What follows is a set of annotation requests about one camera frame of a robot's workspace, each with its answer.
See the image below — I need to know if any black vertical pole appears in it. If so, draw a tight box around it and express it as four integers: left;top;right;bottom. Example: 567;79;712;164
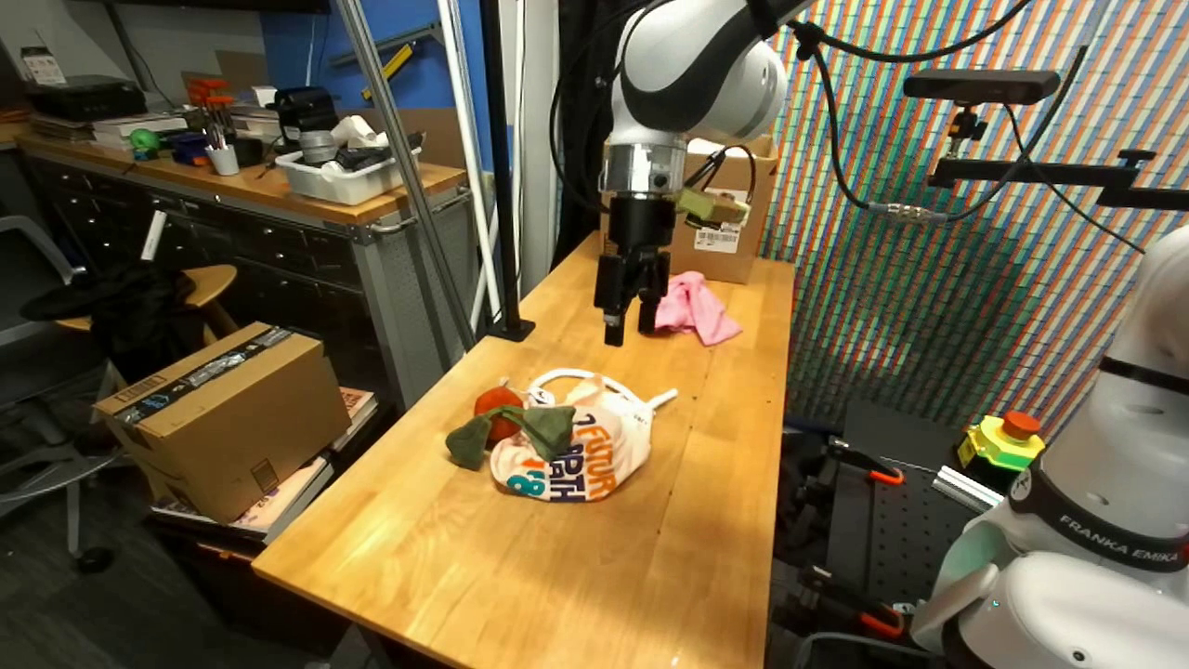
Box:
474;0;537;345

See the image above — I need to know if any silver metal pole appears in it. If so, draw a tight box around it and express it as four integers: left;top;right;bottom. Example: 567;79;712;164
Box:
330;0;483;352

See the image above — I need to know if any patterned backdrop screen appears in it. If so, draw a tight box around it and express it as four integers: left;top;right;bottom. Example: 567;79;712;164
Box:
711;0;1189;444

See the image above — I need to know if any black bench device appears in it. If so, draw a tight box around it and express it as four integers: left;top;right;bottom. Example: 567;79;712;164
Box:
271;83;342;134

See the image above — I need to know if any cardboard box with black tape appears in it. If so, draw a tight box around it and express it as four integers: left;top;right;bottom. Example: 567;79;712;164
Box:
94;321;354;525

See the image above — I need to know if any white tube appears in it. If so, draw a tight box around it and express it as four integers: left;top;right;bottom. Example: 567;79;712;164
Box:
431;0;514;331

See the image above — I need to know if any cream printed shirt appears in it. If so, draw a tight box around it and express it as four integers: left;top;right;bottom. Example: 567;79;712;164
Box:
488;369;657;504

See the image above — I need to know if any yellow emergency stop button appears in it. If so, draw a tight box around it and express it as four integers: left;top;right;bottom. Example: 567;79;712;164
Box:
952;405;1051;483

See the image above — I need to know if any white braided rope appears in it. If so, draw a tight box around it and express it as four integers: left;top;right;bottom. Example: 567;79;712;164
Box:
522;363;685;419

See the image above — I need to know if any white cup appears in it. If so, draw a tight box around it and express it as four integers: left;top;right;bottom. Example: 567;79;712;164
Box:
203;139;245;181

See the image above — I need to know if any pink cloth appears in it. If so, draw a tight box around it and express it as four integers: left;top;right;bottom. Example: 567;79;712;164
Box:
650;269;748;350

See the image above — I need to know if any white plastic bin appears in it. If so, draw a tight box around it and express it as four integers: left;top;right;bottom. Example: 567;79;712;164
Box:
271;145;410;207

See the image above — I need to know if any cardboard box with labels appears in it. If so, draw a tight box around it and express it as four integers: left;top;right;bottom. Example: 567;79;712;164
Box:
665;129;784;285

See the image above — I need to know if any grey mesh office chair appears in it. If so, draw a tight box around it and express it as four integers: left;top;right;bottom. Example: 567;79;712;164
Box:
0;211;124;575

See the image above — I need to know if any black stereo camera bar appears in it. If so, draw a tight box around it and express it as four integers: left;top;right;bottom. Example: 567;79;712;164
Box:
899;68;1065;108

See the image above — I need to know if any black perforated cart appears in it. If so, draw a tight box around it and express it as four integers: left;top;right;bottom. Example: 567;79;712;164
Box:
769;419;996;654

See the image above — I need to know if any black case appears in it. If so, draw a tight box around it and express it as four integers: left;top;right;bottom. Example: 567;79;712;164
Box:
21;75;153;127

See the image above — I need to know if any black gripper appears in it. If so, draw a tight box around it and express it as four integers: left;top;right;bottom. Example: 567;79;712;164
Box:
591;198;681;350

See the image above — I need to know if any black bag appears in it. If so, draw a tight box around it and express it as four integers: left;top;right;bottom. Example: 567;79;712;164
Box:
20;255;213;384

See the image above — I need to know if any small green object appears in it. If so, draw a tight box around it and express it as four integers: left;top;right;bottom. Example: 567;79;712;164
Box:
124;123;167;164

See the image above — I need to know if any small orange object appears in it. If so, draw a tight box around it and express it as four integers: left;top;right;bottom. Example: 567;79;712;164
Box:
181;75;238;114

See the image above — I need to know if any orange green wrist camera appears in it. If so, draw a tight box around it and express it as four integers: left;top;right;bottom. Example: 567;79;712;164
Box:
674;181;755;234

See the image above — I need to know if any pink cover book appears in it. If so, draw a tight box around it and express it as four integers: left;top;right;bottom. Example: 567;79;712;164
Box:
146;457;338;547

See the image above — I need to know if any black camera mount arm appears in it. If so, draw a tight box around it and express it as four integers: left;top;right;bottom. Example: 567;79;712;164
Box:
925;104;1189;217

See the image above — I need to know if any grey workbench with wooden top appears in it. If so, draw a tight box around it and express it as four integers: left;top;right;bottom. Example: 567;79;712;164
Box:
15;123;483;418

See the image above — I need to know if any wooden stool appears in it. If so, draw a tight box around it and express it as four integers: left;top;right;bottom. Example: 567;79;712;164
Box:
51;255;242;376

